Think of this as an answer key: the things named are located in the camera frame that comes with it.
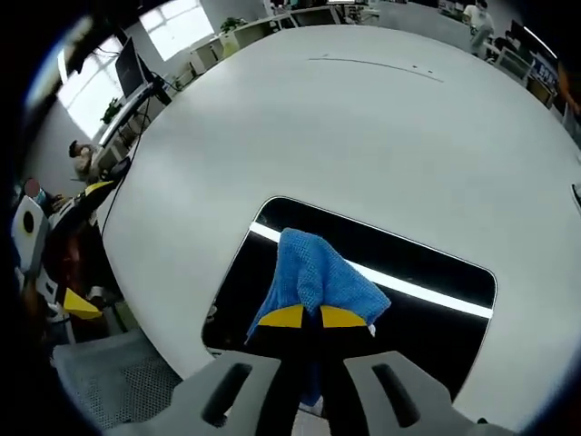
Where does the black mouse cable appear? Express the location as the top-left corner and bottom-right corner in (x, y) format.
(98, 174), (123, 237)

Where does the black computer monitor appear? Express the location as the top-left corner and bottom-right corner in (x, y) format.
(113, 35), (152, 100)

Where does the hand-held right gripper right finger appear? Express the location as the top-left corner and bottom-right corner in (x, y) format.
(317, 304), (456, 436)

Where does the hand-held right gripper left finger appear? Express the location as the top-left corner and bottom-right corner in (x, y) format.
(198, 303), (306, 431)

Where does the black rectangular mirror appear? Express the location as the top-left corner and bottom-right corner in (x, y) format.
(201, 195), (498, 406)

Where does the grey mesh office chair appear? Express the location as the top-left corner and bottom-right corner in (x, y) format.
(51, 330), (183, 431)

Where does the white low cabinet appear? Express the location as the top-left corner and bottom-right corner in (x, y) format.
(189, 17), (294, 76)

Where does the blue cleaning cloth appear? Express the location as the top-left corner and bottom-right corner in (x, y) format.
(244, 227), (392, 410)

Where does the green potted plant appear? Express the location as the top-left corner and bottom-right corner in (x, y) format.
(220, 16), (249, 34)
(100, 96), (123, 124)

